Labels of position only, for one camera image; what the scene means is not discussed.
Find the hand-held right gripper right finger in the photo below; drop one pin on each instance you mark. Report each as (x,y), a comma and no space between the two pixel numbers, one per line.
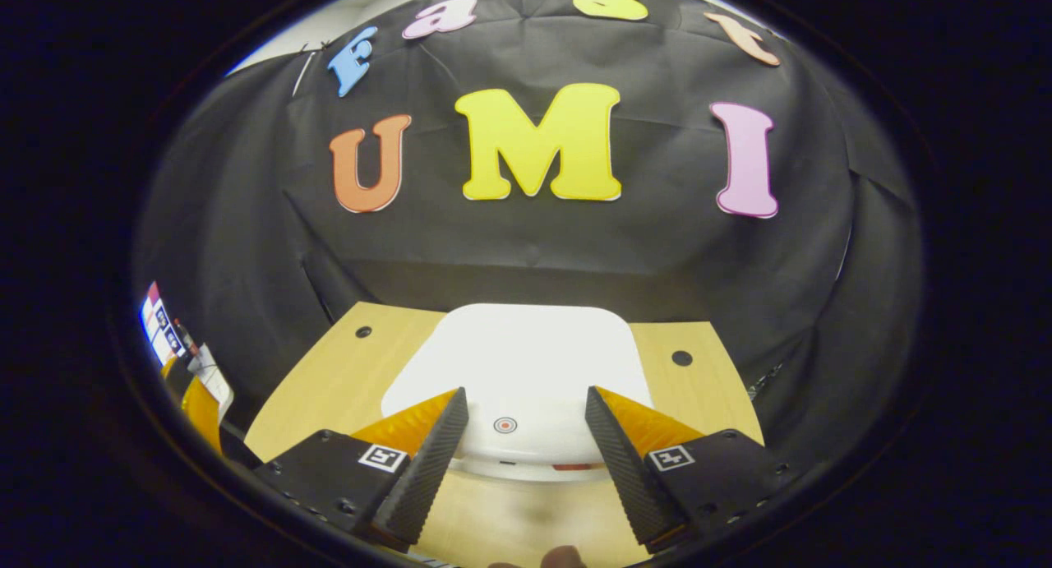
(629,482)

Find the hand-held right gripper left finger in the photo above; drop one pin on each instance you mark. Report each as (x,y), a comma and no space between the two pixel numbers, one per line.
(427,477)

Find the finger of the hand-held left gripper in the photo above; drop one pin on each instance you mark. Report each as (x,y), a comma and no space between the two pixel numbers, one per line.
(201,412)

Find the white desktop garbage bin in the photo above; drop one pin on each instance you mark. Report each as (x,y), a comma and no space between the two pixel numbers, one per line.
(526,362)

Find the wooden desktop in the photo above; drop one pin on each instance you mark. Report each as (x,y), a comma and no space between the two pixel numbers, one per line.
(329,387)

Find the white side table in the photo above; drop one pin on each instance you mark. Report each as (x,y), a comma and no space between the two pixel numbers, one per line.
(215,383)

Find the dark drink bottle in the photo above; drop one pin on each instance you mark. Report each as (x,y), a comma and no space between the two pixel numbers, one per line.
(184,336)

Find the computer monitor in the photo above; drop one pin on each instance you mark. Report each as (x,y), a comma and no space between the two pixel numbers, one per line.
(160,325)

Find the black backdrop cloth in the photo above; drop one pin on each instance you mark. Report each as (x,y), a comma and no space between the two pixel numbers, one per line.
(246,223)

